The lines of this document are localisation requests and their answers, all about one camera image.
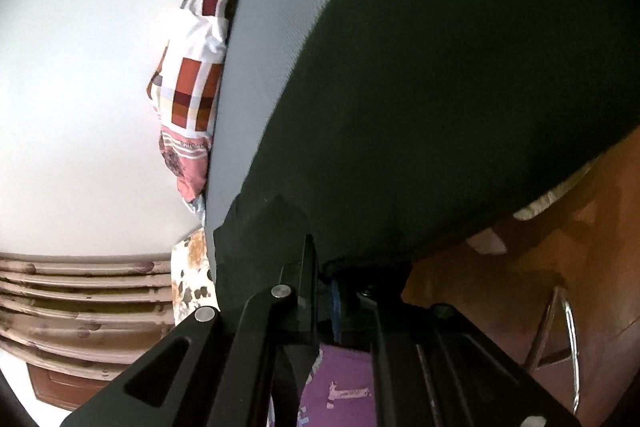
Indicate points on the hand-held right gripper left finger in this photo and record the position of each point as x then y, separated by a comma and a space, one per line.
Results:
336, 313

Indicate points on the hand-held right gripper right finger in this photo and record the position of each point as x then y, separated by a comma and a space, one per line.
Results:
405, 362

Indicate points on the black pants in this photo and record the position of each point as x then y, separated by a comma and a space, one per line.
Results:
450, 82

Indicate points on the purple cloth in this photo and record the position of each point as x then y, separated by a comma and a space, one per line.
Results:
342, 379

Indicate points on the white floral pillow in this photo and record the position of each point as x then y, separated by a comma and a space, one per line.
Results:
192, 277

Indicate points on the grey textured mat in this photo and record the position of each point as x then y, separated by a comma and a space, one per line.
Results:
270, 82

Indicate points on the beige floral curtain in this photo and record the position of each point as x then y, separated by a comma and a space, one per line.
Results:
75, 302

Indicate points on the pink patchwork printed blanket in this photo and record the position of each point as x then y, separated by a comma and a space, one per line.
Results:
192, 87

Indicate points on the brown wooden furniture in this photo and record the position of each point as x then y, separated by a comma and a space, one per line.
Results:
55, 389

